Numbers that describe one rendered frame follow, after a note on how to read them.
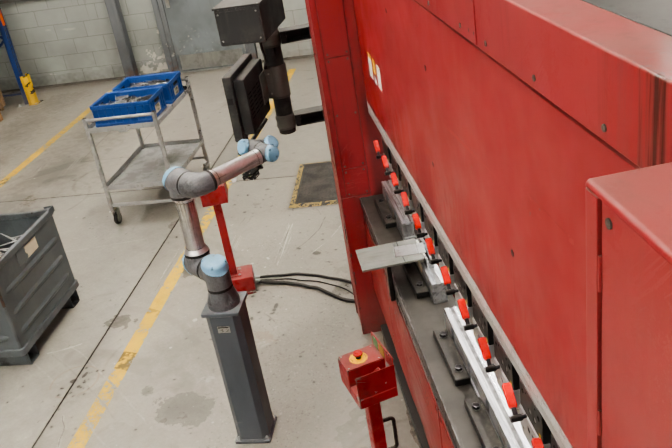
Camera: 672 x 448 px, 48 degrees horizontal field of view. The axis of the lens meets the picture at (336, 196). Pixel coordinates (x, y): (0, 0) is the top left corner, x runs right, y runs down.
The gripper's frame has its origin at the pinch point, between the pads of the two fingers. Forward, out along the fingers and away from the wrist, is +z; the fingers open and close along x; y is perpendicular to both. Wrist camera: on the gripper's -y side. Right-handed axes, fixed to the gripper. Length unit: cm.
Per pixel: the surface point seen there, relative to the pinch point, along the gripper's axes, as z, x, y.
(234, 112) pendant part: -9.3, 10.2, -34.0
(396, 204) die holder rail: -46, 46, 50
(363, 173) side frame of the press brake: -28, 58, 20
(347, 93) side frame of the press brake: -56, 41, -10
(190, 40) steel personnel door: 381, 370, -448
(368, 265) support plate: -57, -5, 81
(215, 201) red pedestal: 75, 44, -29
